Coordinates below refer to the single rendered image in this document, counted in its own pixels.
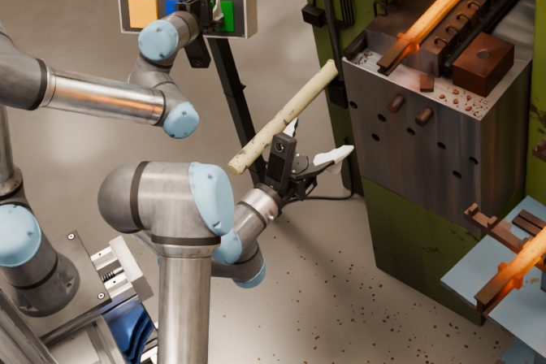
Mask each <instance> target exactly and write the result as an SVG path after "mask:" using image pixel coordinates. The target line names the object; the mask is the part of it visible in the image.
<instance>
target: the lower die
mask: <svg viewBox="0 0 546 364"><path fill-rule="evenodd" d="M469 1H477V2H479V3H480V4H481V5H482V7H483V14H485V13H486V12H487V11H488V10H489V9H490V0H455V1H454V2H453V3H452V4H451V5H450V6H449V7H448V8H447V9H446V10H445V12H444V13H443V14H442V15H441V16H440V17H439V18H438V19H437V20H436V21H435V22H434V24H433V25H432V26H431V27H430V28H429V29H428V30H427V31H426V32H425V33H424V34H423V35H422V36H421V37H420V38H419V39H418V40H417V46H418V50H417V51H416V53H415V54H414V53H411V52H410V53H409V54H408V55H407V56H406V58H405V59H404V60H403V61H402V62H401V63H403V64H405V65H407V66H409V67H412V68H414V69H417V70H419V71H421V72H424V73H427V74H434V75H435V78H438V79H439V78H440V77H441V76H442V75H443V74H444V73H443V72H442V71H441V70H440V67H439V65H440V64H441V62H442V61H443V60H444V59H445V57H446V54H447V46H446V45H445V43H444V42H443V41H440V40H438V43H437V44H435V43H434V40H435V38H436V37H443V38H445V39H446V40H447V41H448V42H449V44H450V52H451V51H452V50H453V48H454V47H455V46H456V45H457V41H458V37H457V31H456V30H455V29H453V28H449V31H447V32H446V31H445V28H446V26H447V25H448V24H453V25H455V26H457V27H458V28H459V29H460V30H461V39H462V38H463V37H464V36H465V35H466V34H467V33H468V29H469V20H468V19H467V18H466V17H465V16H462V15H461V16H460V19H457V14H458V13H460V12H464V13H466V14H468V15H469V16H470V17H471V19H472V28H473V27H474V26H475V24H476V23H477V22H478V21H479V7H478V6H476V5H475V4H471V6H470V7H467V4H468V2H469ZM496 1H497V0H494V3H495V2H496ZM435 2H436V0H399V3H396V0H392V1H391V2H390V3H389V4H388V5H387V8H388V14H387V15H385V14H384V9H383V10H382V11H381V12H380V13H379V14H378V15H377V16H376V17H375V18H374V19H373V20H372V21H371V22H370V23H369V24H368V25H367V26H366V27H365V33H366V44H367V49H368V50H372V51H374V52H376V53H378V54H381V55H384V54H385V53H386V52H387V51H388V50H389V49H390V48H391V47H392V46H393V45H394V44H395V43H396V42H397V35H398V34H399V33H403V34H406V33H407V31H408V30H409V29H410V28H411V27H412V26H413V25H414V24H415V23H416V22H417V21H418V20H419V19H420V18H421V16H422V15H423V14H424V13H425V12H426V11H427V10H428V9H429V8H430V7H431V6H432V5H433V4H434V3H435Z"/></svg>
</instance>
